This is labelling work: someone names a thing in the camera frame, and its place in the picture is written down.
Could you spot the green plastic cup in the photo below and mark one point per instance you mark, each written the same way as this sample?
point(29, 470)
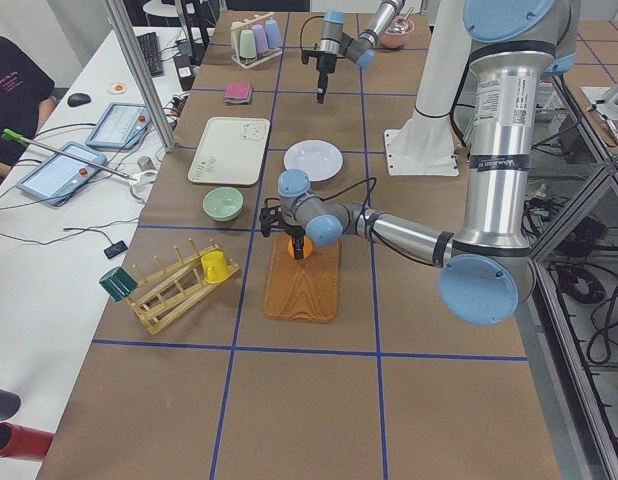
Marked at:
point(247, 47)

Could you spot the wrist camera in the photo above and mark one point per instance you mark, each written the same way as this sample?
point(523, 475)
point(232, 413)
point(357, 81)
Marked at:
point(307, 54)
point(271, 216)

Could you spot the black keyboard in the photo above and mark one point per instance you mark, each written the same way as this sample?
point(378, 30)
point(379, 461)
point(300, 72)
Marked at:
point(151, 52)

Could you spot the white round plate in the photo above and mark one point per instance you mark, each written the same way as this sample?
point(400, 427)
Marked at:
point(319, 159)

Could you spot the orange fruit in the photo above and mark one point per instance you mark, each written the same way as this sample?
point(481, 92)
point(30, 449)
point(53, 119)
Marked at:
point(308, 247)

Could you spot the pink cloth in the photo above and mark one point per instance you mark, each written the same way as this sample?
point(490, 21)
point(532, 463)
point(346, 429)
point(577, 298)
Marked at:
point(238, 89)

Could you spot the yellow cup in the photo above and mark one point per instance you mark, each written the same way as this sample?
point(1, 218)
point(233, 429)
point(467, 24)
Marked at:
point(215, 267)

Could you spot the grey cloth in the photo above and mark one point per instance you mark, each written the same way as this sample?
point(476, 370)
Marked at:
point(238, 100)

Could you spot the wooden peg drying rack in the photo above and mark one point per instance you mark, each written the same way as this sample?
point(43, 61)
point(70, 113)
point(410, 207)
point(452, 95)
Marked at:
point(166, 295)

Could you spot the pink bowl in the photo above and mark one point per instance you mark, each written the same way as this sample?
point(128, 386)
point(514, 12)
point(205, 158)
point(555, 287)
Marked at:
point(397, 34)

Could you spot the black computer mouse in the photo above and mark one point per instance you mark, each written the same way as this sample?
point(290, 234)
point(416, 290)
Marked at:
point(78, 99)

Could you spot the aluminium frame post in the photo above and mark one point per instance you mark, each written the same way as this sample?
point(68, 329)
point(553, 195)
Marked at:
point(126, 37)

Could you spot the green bowl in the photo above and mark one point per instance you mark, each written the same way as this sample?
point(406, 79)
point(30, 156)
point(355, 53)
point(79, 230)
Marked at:
point(223, 204)

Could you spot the blue teach pendant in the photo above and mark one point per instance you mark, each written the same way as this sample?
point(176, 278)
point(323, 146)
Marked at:
point(56, 179)
point(121, 127)

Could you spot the cream bear tray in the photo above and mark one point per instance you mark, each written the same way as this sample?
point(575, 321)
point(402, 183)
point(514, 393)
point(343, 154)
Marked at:
point(230, 151)

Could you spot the wooden rack handle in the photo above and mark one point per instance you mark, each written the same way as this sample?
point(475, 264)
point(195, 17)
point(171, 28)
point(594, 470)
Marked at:
point(249, 22)

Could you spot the purple plastic cup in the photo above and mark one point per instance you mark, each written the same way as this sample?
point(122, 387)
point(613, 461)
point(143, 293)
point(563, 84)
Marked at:
point(260, 37)

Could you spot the blue plastic cup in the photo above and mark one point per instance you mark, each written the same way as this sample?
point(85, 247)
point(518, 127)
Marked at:
point(273, 34)

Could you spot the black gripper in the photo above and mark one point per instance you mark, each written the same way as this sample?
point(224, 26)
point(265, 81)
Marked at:
point(323, 64)
point(295, 234)

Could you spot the white wire cup rack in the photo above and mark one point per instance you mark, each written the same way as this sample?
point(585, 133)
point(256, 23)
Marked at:
point(270, 54)

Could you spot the dark green cup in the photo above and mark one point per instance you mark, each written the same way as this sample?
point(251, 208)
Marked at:
point(118, 283)

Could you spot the blue teach pendant near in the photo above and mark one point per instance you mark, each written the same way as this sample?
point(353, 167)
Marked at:
point(56, 179)

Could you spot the person in black shirt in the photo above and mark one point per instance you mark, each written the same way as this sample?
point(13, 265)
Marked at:
point(26, 101)

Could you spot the wooden cutting board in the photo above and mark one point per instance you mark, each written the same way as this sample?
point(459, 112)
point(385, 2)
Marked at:
point(303, 290)

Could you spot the red cylinder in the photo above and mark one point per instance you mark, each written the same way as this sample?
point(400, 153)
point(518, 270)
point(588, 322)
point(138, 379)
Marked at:
point(24, 443)

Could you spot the blue teach pendant far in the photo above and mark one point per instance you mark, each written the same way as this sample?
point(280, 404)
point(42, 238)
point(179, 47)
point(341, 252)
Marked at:
point(121, 127)

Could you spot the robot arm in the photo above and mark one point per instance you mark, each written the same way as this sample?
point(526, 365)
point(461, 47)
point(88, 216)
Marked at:
point(510, 46)
point(335, 43)

